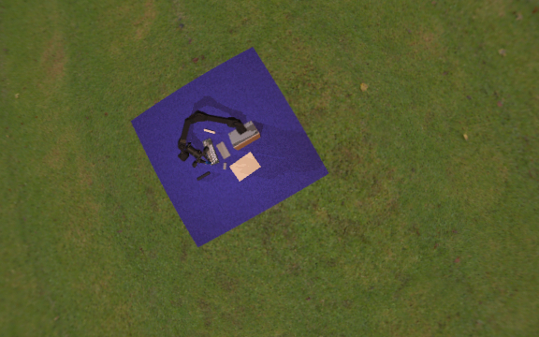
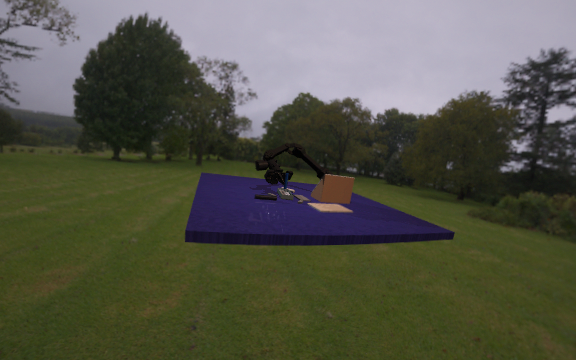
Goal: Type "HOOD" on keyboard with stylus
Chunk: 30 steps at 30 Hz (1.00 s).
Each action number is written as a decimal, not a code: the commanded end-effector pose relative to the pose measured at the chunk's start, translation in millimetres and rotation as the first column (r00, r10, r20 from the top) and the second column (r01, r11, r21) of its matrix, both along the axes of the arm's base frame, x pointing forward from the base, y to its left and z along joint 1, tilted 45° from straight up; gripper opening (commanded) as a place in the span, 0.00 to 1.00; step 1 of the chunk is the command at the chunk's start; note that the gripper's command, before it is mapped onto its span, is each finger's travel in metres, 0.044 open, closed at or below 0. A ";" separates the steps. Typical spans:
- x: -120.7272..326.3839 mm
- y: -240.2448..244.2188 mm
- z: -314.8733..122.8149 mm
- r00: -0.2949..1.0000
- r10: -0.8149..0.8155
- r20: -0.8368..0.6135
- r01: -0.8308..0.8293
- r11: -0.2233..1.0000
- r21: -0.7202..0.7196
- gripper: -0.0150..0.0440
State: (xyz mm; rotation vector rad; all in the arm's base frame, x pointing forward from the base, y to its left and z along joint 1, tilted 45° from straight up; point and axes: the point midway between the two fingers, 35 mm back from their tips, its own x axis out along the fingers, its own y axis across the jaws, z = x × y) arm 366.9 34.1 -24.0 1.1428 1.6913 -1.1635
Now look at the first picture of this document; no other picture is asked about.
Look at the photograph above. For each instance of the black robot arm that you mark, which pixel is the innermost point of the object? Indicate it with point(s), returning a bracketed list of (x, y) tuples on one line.
[(201, 116)]

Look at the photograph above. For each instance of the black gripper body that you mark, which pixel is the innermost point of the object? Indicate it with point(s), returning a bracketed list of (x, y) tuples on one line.
[(198, 155)]

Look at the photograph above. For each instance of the grey keyboard with keys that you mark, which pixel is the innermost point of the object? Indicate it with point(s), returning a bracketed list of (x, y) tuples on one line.
[(211, 154)]

